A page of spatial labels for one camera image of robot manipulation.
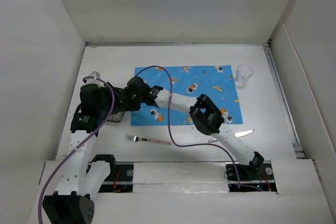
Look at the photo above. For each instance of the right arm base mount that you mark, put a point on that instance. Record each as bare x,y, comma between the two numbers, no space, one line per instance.
249,181

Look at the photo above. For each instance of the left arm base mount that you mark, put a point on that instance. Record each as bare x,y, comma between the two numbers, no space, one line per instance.
121,181

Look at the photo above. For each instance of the black floral square plate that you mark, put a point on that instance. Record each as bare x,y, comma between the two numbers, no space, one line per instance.
115,116

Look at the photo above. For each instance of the pink handled fork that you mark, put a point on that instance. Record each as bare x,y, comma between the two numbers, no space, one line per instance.
141,139

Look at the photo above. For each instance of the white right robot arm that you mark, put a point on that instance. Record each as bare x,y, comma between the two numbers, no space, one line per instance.
205,115

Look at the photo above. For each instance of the blue space print cloth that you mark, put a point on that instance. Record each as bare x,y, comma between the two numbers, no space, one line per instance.
217,82

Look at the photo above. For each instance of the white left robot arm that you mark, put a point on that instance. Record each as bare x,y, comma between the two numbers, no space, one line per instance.
69,192

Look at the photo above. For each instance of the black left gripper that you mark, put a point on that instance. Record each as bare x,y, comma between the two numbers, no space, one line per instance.
105,89

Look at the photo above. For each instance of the pink handled knife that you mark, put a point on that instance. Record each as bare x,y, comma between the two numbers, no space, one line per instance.
238,134

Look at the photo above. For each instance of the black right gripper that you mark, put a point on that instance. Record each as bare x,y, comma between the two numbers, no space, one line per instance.
132,107

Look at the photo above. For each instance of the clear drinking glass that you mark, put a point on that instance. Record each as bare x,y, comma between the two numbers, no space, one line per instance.
243,74

